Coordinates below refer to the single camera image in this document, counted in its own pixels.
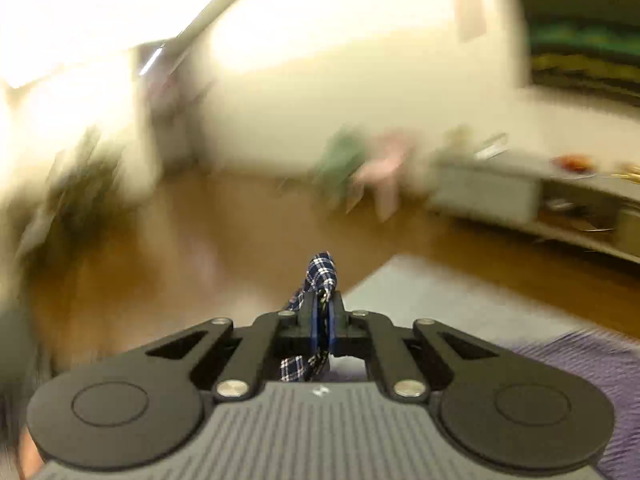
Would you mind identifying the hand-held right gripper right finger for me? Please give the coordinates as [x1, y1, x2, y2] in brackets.
[321, 290, 499, 404]

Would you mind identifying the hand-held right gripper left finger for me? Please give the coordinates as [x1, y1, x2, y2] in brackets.
[146, 291, 322, 404]

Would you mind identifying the blue plaid shirt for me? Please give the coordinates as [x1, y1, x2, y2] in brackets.
[276, 250, 640, 480]

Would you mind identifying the green plastic chair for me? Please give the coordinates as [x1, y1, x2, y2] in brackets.
[314, 129, 372, 212]

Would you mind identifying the pink plastic chair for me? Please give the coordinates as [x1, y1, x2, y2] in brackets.
[350, 131, 417, 222]

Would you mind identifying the long grey sideboard cabinet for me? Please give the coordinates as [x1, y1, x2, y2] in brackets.
[429, 149, 640, 264]

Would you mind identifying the white power strip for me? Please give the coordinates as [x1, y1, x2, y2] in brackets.
[474, 133, 509, 160]

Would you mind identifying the red plate of fruit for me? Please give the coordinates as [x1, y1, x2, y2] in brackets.
[551, 154, 599, 177]

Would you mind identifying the wall-mounted television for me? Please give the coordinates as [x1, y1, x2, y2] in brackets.
[514, 0, 640, 107]

